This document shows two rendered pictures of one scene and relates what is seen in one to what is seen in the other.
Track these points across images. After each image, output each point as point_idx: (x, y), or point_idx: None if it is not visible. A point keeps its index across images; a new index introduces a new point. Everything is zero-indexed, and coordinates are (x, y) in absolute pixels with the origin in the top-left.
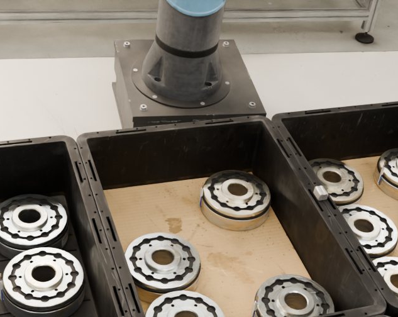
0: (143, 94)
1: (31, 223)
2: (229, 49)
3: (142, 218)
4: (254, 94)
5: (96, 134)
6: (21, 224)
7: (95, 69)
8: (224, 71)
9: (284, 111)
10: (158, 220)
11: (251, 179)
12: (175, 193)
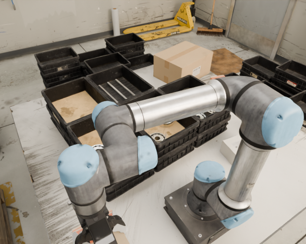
0: None
1: (196, 115)
2: (196, 233)
3: (177, 132)
4: (172, 205)
5: (196, 123)
6: (197, 114)
7: (252, 233)
8: (190, 213)
9: (162, 243)
10: (173, 133)
11: None
12: None
